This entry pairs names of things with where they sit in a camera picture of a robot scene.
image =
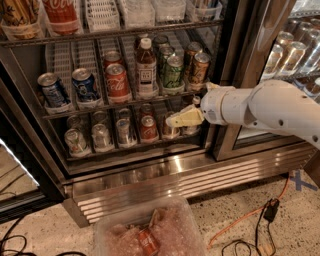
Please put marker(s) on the brown can bottom shelf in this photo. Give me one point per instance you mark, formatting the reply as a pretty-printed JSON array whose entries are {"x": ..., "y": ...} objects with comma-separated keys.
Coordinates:
[{"x": 167, "y": 131}]

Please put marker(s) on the white green can bottom left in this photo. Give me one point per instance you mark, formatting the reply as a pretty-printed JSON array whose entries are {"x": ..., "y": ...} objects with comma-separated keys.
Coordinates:
[{"x": 75, "y": 141}]

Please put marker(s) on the back brown gold can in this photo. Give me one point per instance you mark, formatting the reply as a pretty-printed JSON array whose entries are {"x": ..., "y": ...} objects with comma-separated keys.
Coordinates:
[{"x": 191, "y": 50}]

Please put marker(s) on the back red cola can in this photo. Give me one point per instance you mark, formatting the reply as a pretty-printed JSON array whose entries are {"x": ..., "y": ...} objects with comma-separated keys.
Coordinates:
[{"x": 112, "y": 57}]

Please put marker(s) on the gold patterned can top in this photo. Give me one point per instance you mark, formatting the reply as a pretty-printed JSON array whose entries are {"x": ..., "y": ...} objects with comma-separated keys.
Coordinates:
[{"x": 19, "y": 18}]

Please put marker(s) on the front brown gold can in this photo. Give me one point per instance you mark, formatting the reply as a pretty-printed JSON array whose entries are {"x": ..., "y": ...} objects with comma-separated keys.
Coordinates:
[{"x": 199, "y": 68}]

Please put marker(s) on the red can shelf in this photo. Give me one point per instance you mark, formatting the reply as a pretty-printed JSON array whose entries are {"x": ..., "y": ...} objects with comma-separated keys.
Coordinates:
[
  {"x": 148, "y": 129},
  {"x": 146, "y": 109}
]

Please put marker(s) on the red cola can in bin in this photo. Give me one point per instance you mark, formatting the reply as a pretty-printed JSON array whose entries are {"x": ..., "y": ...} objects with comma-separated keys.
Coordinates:
[{"x": 148, "y": 242}]

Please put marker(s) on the blue silver can left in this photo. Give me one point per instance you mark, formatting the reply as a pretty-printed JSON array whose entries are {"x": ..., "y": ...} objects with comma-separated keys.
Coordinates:
[{"x": 53, "y": 90}]

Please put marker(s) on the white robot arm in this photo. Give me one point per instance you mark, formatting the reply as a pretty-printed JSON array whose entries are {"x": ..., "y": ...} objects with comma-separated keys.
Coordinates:
[{"x": 273, "y": 106}]

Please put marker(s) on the green soda can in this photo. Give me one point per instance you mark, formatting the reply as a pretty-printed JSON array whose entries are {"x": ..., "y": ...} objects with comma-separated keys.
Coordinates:
[
  {"x": 160, "y": 41},
  {"x": 163, "y": 54},
  {"x": 173, "y": 72}
]

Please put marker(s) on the black power adapter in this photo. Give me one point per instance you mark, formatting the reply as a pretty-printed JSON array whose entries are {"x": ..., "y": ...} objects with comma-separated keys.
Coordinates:
[{"x": 271, "y": 210}]

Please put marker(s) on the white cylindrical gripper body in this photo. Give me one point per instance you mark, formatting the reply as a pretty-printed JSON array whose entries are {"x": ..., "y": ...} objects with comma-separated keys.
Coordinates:
[{"x": 211, "y": 106}]

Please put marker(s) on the brown tea bottle white cap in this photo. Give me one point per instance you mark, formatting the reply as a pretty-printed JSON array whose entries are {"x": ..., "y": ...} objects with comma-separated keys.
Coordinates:
[{"x": 145, "y": 70}]

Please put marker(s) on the front red cola can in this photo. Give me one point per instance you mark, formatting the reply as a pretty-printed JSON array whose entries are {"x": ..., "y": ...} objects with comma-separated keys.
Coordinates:
[{"x": 117, "y": 82}]

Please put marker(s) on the blue pepsi can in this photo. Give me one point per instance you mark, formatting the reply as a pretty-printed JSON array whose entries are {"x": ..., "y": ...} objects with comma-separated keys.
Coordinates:
[{"x": 85, "y": 85}]

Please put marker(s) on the brown gold can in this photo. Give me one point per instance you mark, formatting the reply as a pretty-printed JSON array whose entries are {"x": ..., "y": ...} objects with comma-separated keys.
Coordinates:
[
  {"x": 191, "y": 50},
  {"x": 199, "y": 68}
]

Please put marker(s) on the clear plastic bin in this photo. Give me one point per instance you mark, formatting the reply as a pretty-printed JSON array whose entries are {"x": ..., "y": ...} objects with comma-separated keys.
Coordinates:
[{"x": 170, "y": 220}]

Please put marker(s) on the back red can bottom shelf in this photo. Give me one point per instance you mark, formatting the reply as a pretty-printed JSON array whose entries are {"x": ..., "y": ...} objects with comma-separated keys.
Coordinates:
[{"x": 146, "y": 109}]

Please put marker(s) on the small bottle bottom right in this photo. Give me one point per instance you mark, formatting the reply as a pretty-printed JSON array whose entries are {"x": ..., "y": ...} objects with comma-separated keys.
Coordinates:
[{"x": 188, "y": 100}]

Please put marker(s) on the fridge glass door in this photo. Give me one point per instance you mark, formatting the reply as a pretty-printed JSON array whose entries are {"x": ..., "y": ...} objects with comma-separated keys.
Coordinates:
[{"x": 249, "y": 31}]

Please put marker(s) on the large red cola can top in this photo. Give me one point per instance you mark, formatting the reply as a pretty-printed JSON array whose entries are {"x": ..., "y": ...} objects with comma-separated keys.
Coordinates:
[{"x": 62, "y": 16}]

